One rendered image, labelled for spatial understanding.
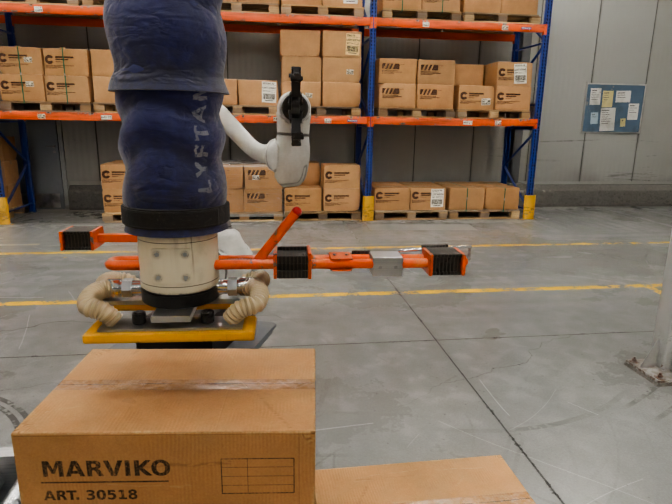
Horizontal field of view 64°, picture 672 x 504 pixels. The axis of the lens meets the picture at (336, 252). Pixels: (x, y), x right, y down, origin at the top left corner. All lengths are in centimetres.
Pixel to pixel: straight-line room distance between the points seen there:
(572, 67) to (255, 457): 1044
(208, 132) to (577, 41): 1035
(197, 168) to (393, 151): 885
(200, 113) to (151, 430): 64
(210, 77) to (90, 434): 74
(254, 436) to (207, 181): 52
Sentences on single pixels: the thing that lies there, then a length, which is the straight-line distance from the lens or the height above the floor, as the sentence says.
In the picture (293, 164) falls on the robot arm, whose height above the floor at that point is 142.
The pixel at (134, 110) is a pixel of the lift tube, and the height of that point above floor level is 156.
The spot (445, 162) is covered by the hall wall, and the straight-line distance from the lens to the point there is 1018.
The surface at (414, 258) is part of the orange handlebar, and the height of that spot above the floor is 125.
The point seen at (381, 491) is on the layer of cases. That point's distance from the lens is 164.
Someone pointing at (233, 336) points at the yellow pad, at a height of 112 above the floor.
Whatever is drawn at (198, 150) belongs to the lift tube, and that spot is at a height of 149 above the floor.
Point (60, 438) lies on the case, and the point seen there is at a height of 93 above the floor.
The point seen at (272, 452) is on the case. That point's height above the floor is 90.
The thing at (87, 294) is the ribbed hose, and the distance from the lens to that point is 122.
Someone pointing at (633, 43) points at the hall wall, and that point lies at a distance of 1182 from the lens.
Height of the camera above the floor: 155
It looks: 14 degrees down
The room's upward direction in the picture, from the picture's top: 1 degrees clockwise
